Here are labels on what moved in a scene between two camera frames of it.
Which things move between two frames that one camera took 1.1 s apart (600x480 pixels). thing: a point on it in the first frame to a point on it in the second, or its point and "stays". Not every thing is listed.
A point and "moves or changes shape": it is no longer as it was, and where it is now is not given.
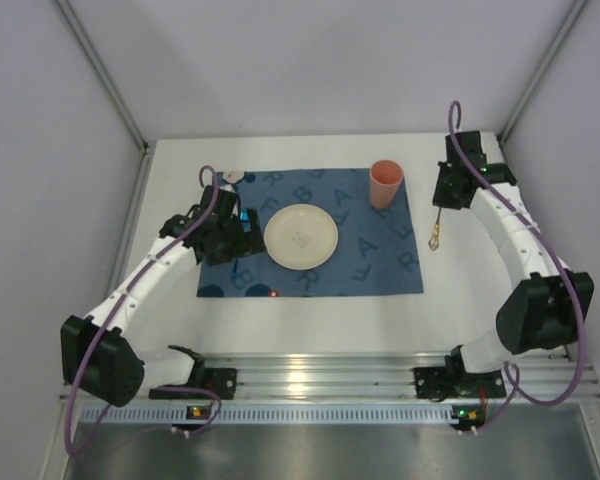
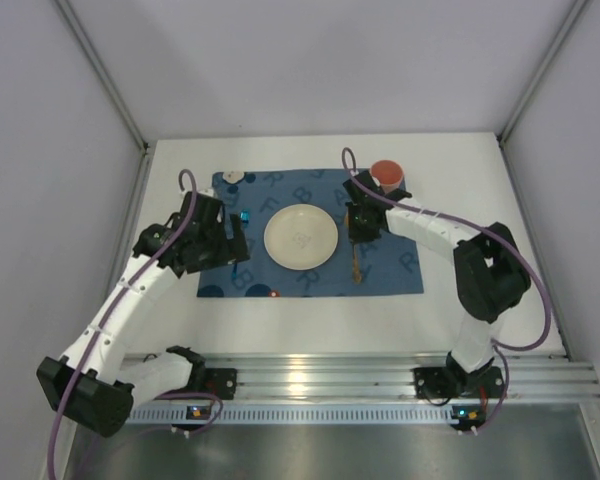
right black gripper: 447,195 to 359,231
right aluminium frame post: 542,68 stays
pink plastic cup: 386,177 stays
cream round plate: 300,236 stays
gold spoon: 434,241 moves or changes shape
